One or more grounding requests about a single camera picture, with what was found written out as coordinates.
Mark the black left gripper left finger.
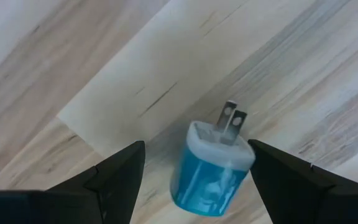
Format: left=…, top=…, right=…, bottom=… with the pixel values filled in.
left=0, top=140, right=146, bottom=224

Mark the blue USB wall charger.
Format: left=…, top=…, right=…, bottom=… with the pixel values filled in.
left=169, top=100, right=257, bottom=218

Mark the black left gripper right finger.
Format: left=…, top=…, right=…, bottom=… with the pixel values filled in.
left=247, top=139, right=358, bottom=224

